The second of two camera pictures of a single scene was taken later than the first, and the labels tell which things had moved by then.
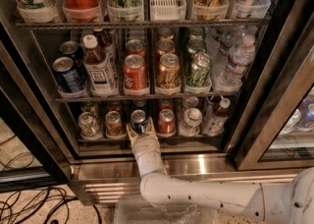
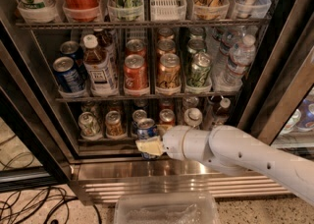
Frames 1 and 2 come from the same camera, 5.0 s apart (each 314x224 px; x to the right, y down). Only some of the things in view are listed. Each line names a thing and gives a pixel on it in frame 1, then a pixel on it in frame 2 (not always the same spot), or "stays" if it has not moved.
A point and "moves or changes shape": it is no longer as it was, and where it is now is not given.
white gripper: (145, 144) to (173, 142)
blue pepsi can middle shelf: (69, 79) stays
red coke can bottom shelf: (166, 125) stays
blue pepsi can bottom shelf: (138, 121) moves or changes shape
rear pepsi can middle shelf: (73, 50) stays
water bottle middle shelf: (239, 61) stays
